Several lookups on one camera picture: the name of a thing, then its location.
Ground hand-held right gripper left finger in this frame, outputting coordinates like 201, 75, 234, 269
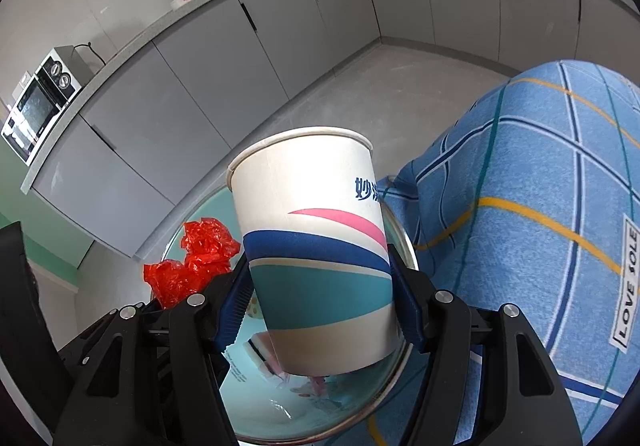
59, 253, 251, 446

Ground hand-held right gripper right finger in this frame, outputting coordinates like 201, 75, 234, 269
387, 243, 583, 446

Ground small white box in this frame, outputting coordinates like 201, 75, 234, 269
244, 332, 275, 371

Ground striped paper cup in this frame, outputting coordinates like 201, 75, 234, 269
226, 126, 401, 376

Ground teal trash bin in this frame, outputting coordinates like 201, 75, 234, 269
150, 186, 421, 444

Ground blue checked tablecloth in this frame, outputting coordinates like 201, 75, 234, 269
300, 59, 640, 446

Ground white microwave oven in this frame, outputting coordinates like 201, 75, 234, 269
1, 45, 83, 166

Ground grey base cabinets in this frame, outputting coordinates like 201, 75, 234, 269
30, 0, 640, 259

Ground grey kitchen counter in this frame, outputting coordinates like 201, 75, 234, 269
20, 0, 640, 194

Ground white wall outlet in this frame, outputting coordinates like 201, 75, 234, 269
12, 70, 32, 100

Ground black microwave cable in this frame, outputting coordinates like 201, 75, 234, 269
72, 42, 107, 65

